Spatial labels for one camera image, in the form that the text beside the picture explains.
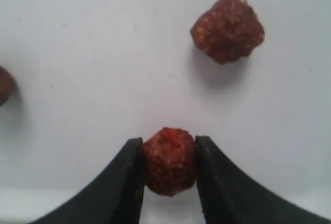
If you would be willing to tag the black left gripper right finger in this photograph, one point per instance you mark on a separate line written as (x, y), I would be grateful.
(228, 195)

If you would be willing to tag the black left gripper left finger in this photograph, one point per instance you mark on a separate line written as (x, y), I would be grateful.
(114, 196)

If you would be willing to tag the white rectangular tray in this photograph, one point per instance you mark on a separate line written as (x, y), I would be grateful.
(93, 73)

